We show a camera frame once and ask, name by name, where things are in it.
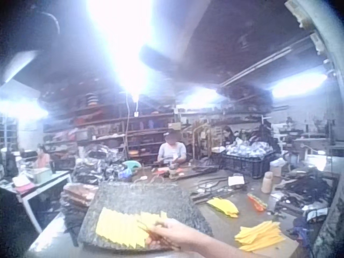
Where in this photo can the person's right hand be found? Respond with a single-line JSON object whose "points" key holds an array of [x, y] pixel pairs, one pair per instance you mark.
{"points": [[177, 232]]}

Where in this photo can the row of yellow leather pieces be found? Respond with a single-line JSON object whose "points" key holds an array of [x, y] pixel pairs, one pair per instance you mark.
{"points": [[121, 228]]}

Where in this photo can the small heap of yellow pieces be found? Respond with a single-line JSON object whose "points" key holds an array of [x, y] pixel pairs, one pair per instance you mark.
{"points": [[224, 207]]}

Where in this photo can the thin brown tool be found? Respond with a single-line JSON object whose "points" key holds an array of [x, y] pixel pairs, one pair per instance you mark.
{"points": [[146, 228]]}

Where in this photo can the white table with clutter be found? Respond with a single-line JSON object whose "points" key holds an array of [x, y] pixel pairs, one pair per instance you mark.
{"points": [[32, 185]]}

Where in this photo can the beige plastic bottle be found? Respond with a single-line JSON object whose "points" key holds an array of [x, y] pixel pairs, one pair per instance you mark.
{"points": [[267, 182]]}

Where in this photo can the heap of black bags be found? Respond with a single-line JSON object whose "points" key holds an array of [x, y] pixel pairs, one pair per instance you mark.
{"points": [[96, 166]]}

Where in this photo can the pile of yellow leather strips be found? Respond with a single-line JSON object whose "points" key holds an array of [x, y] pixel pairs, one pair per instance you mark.
{"points": [[259, 236]]}

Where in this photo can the black crate with white bundles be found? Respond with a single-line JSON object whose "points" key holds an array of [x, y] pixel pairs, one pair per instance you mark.
{"points": [[247, 161]]}

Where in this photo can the white paper box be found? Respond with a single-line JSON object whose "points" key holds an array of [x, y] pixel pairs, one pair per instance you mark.
{"points": [[237, 180]]}

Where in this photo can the green plastic stool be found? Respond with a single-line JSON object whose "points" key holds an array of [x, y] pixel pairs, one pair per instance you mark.
{"points": [[131, 166]]}

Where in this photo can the person's right fingers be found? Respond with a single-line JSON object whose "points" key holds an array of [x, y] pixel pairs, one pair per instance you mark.
{"points": [[159, 230]]}

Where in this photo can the grey textured stone slab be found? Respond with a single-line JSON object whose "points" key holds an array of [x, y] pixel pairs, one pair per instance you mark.
{"points": [[139, 196]]}

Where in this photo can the wooden shelf with goods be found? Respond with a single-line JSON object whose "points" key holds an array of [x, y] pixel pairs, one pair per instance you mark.
{"points": [[107, 129]]}

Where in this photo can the stack of brown leather pieces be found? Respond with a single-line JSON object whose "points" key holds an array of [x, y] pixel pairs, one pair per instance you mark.
{"points": [[79, 194]]}

